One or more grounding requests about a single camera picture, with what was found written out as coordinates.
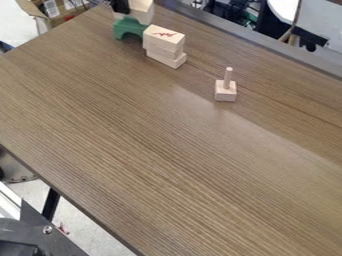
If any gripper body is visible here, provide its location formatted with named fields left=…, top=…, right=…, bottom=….
left=109, top=0, right=133, bottom=15

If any green arch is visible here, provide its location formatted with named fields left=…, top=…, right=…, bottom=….
left=112, top=16, right=150, bottom=41

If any wooden block with red mark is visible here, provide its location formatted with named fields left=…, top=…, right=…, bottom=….
left=141, top=23, right=188, bottom=53

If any plain wooden block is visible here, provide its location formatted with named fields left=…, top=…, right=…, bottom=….
left=145, top=50, right=189, bottom=70
left=144, top=45, right=185, bottom=61

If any cardboard box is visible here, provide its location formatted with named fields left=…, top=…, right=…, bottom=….
left=14, top=0, right=98, bottom=30

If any wooden block with peg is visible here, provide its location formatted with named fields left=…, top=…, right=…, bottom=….
left=213, top=66, right=240, bottom=103

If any black metal mount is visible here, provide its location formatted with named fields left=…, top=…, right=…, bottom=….
left=0, top=199, right=91, bottom=256

